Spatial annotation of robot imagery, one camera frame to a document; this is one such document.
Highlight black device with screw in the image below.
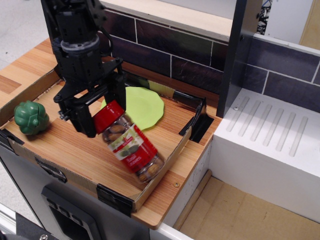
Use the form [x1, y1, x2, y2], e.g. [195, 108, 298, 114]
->
[15, 212, 56, 240]

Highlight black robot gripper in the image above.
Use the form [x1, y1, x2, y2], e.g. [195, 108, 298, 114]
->
[54, 36, 127, 138]

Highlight green toy bell pepper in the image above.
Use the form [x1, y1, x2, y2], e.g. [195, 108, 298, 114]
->
[14, 100, 50, 135]

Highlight red-capped basil spice bottle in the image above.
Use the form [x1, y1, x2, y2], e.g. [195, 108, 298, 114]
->
[93, 100, 165, 183]

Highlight tangled black white cables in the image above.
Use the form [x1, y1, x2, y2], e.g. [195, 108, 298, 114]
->
[255, 0, 272, 36]

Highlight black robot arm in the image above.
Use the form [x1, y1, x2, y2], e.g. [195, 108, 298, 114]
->
[41, 0, 126, 138]

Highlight dark grey vertical post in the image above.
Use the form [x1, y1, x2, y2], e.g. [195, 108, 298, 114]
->
[216, 0, 262, 118]

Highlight white toy sink drainboard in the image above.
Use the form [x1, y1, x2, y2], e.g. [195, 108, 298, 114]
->
[209, 89, 320, 222]

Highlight black oven control panel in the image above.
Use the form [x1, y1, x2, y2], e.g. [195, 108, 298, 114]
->
[41, 187, 101, 240]

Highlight dark grey left post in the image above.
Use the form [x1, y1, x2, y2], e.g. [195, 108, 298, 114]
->
[41, 0, 63, 57]

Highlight cardboard fence with black tape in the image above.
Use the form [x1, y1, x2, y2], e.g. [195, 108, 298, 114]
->
[0, 49, 215, 217]

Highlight light green plate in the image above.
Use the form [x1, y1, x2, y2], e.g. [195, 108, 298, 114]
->
[93, 86, 165, 134]

